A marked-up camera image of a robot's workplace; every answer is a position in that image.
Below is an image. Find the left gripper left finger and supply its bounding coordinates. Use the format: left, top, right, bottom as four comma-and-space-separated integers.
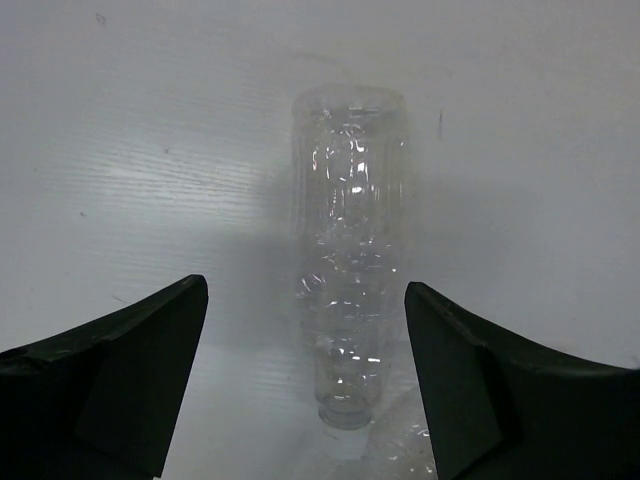
1, 275, 208, 479

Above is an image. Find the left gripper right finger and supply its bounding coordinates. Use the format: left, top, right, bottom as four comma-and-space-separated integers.
404, 282, 639, 479

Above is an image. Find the clear bottle white cap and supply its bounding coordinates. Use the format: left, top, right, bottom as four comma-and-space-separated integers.
328, 386, 438, 480

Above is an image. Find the clear bottle blue cap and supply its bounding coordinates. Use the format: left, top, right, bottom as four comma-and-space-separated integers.
291, 84, 412, 431

